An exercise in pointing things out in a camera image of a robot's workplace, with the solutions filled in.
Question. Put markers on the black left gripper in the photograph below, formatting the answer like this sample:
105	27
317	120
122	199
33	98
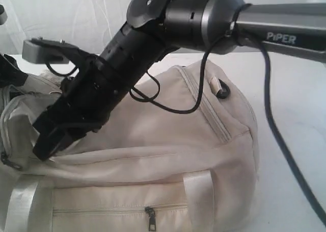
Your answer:
10	72

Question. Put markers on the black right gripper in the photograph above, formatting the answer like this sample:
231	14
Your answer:
85	104

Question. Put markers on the cream fabric duffel bag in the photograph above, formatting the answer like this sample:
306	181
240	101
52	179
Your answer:
145	170

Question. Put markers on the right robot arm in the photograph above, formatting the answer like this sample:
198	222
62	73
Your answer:
153	29

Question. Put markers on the white backdrop curtain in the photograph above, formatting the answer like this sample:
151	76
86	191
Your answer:
89	24

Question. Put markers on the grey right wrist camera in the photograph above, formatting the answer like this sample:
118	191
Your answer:
41	51

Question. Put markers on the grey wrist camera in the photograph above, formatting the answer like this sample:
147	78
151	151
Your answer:
41	51
3	15

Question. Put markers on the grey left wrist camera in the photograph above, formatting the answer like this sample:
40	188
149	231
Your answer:
3	15

